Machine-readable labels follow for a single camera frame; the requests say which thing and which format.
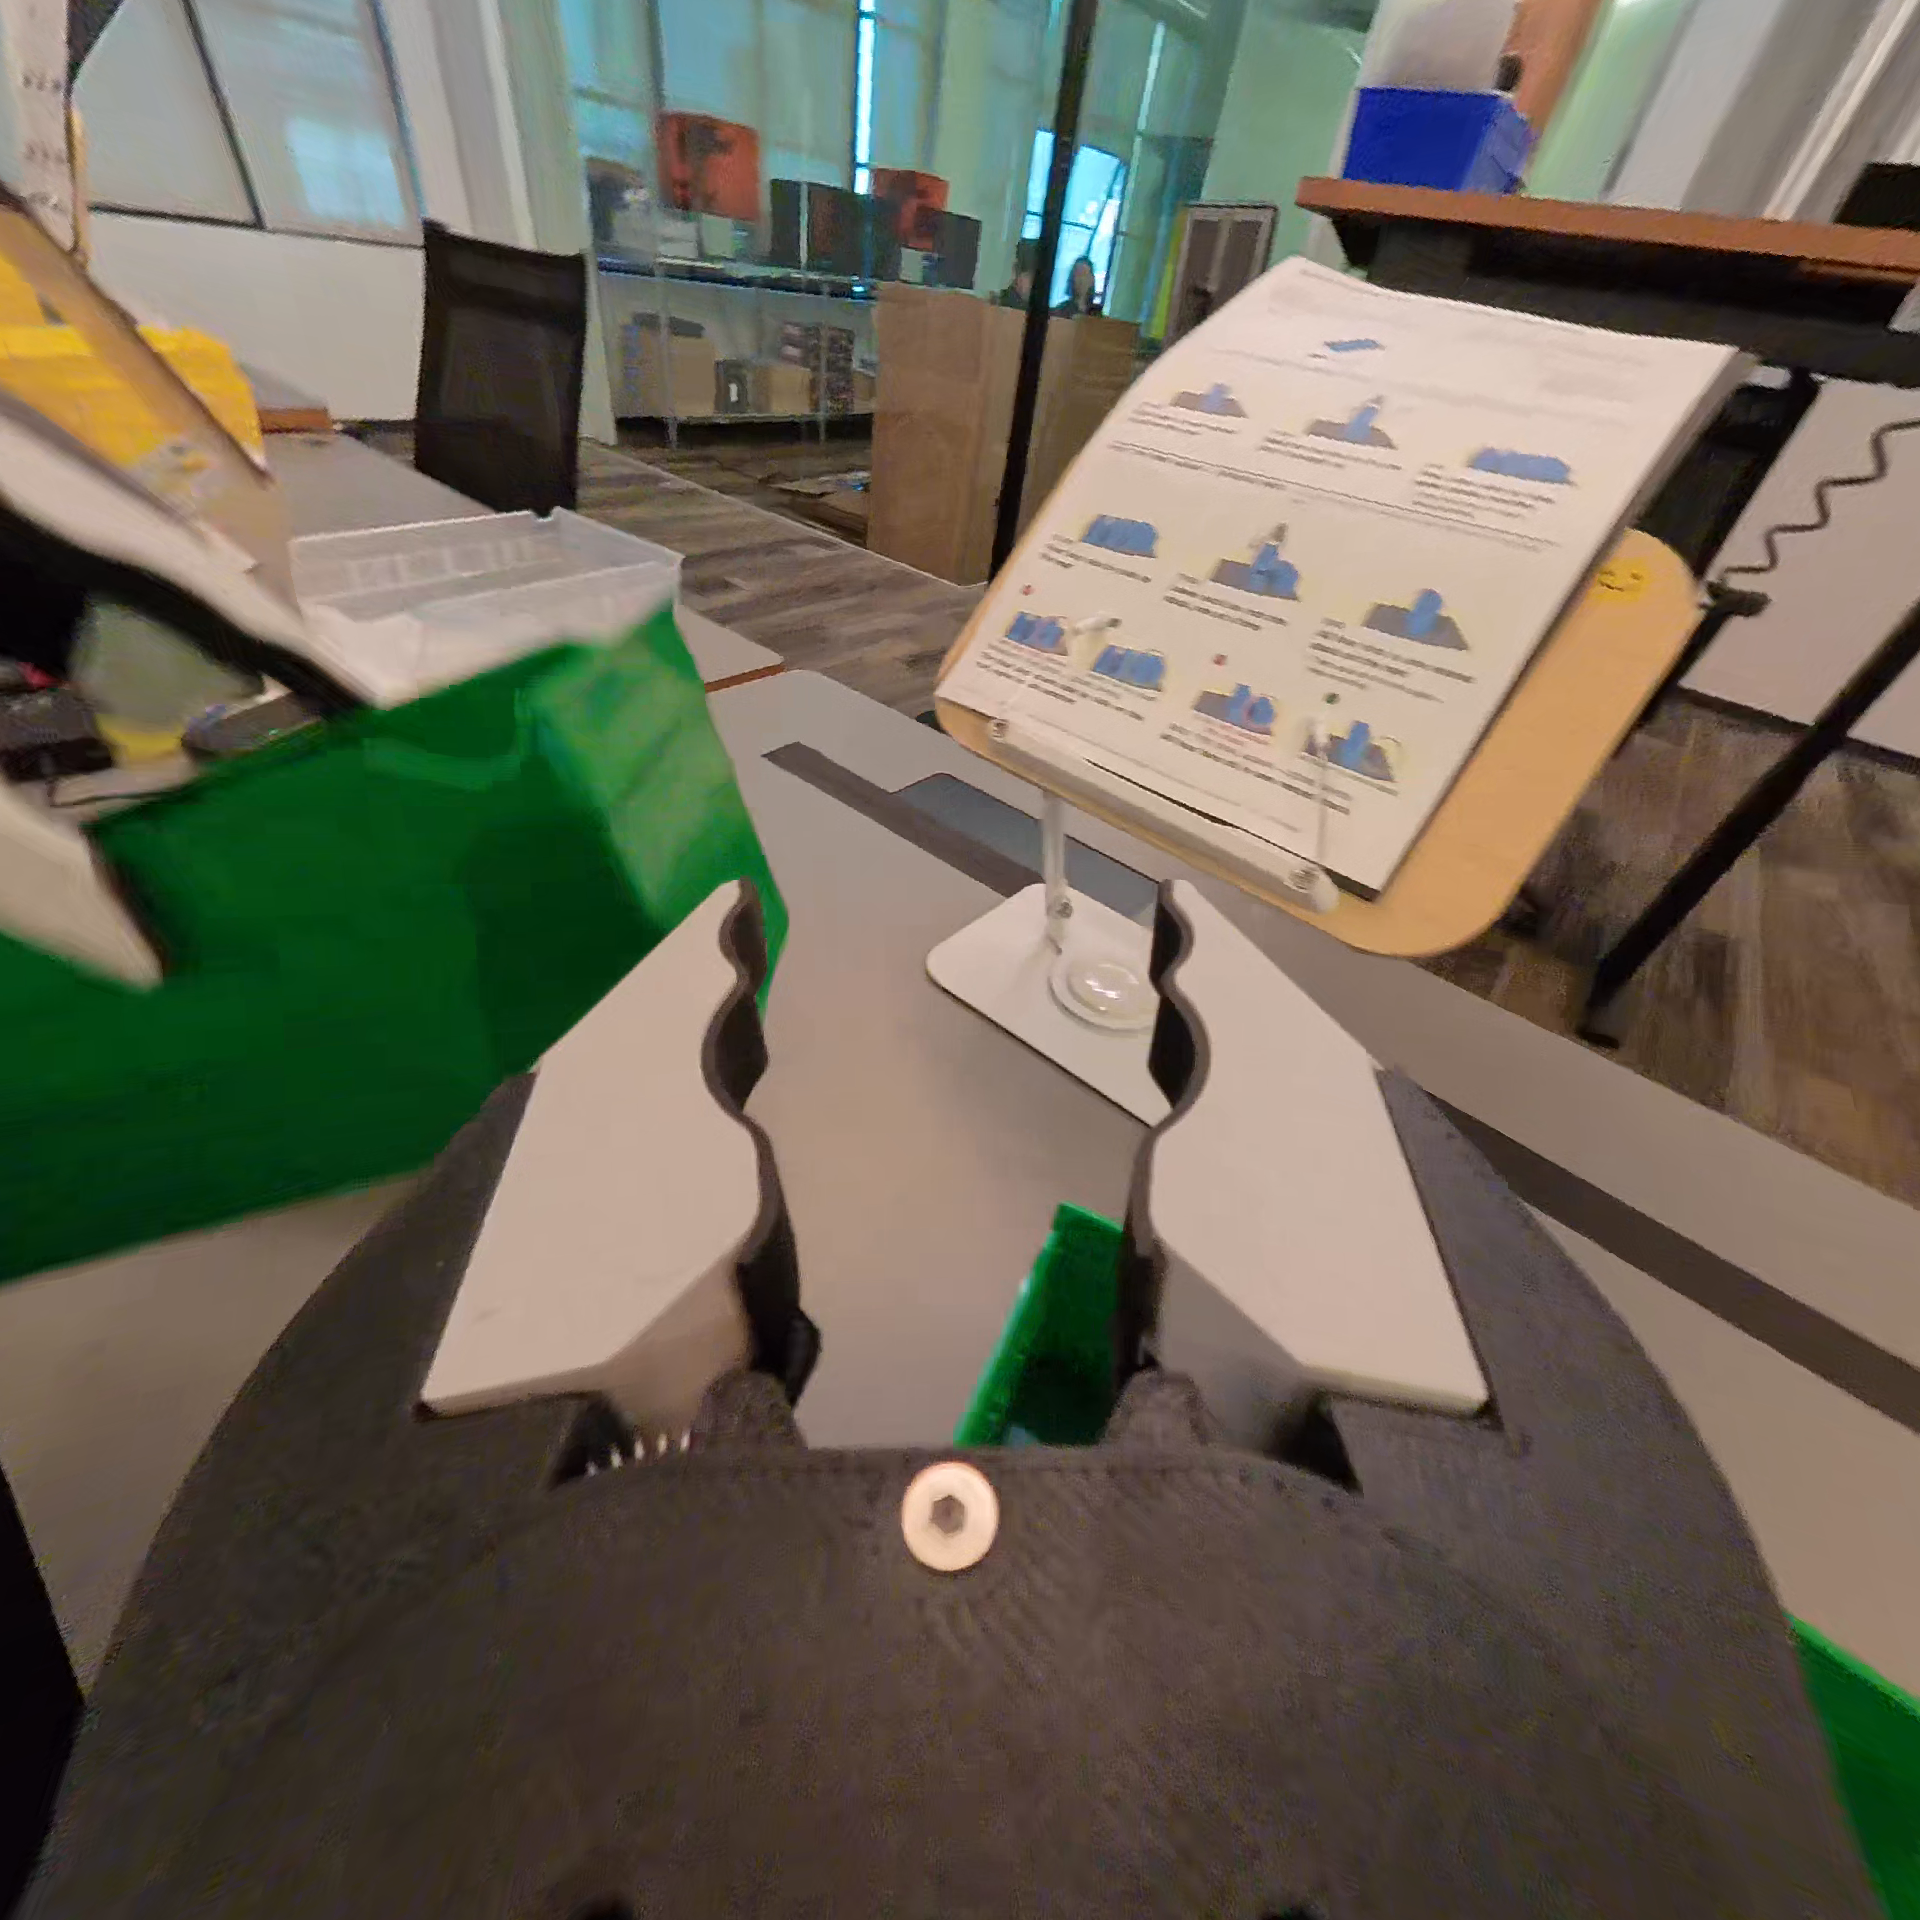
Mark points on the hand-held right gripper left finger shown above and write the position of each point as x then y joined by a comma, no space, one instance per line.
600,1201

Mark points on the green plastic bin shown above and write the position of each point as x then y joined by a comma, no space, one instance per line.
375,930
1049,1350

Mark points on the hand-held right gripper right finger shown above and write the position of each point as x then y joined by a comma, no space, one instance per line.
1307,1201

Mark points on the wooden standing desk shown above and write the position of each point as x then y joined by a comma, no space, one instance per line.
1621,240

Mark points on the blue box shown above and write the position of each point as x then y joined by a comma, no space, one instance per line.
1433,143

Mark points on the person's dark clothing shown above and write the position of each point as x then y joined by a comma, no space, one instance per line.
30,1650

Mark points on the black vertical pole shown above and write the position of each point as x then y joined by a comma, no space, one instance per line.
1049,225

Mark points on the black office chair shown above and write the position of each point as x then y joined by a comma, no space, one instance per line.
504,375

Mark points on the wooden document board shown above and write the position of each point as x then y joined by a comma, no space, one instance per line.
1559,781

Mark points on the grey cabinet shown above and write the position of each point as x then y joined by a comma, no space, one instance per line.
1223,254

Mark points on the clear plastic bin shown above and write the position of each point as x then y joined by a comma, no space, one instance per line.
481,562

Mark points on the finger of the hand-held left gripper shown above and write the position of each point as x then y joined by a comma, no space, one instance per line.
165,541
60,901

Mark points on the cardboard partition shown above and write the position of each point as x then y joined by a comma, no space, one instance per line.
944,434

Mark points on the storage shelf with boxes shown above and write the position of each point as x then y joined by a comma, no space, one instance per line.
781,301

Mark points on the instruction sheet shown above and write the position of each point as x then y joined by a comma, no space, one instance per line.
1350,570

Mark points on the yellow smiley sticker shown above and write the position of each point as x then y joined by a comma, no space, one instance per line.
1621,579

